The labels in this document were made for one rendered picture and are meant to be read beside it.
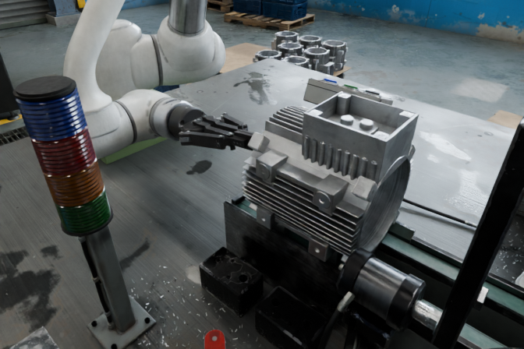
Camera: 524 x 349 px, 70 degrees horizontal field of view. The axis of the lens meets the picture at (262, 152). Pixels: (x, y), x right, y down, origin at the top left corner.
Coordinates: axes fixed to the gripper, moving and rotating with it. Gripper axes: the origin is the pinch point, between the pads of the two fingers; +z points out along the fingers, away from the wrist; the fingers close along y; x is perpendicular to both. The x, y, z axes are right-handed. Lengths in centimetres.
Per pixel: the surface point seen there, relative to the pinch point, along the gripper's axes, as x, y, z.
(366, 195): -1.6, -7.2, 26.4
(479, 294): 0.4, -13.4, 40.7
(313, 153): -4.2, -5.0, 17.2
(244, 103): 16, 47, -50
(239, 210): 9.7, -7.6, 2.7
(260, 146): -4.0, -6.8, 8.9
